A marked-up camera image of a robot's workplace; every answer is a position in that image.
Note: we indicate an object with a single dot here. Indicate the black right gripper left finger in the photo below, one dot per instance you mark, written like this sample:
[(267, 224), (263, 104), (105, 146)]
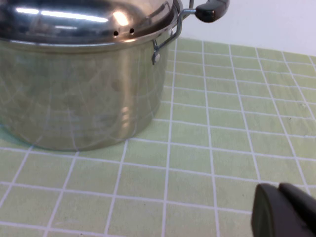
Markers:
[(269, 214)]

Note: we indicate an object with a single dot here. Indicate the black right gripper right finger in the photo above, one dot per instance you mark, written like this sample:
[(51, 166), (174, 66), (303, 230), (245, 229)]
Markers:
[(306, 209)]

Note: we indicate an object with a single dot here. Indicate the stainless steel pot lid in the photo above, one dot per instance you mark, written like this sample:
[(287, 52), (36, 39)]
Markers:
[(81, 22)]

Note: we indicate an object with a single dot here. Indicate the stainless steel cooking pot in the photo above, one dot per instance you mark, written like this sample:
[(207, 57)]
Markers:
[(74, 98)]

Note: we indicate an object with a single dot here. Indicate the green checkered tablecloth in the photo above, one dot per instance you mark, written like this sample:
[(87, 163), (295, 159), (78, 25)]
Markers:
[(197, 148)]

